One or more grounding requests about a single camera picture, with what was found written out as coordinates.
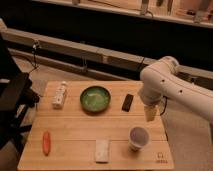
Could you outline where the orange red pepper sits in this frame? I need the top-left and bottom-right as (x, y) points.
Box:
(42, 131), (51, 156)

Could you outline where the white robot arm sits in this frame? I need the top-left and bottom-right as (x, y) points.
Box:
(139, 56), (213, 124)

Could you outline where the black rectangular block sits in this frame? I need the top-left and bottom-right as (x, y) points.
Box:
(122, 94), (133, 112)

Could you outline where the green bowl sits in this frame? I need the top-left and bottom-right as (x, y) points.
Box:
(80, 86), (111, 113)

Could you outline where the white sponge block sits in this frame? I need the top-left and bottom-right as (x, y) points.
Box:
(95, 140), (109, 163)

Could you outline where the white plastic bottle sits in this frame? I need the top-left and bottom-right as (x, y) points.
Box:
(52, 81), (67, 109)

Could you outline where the black chair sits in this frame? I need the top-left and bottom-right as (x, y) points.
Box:
(0, 34), (40, 153)

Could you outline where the black cable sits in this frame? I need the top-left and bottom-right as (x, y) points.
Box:
(29, 40), (41, 75)

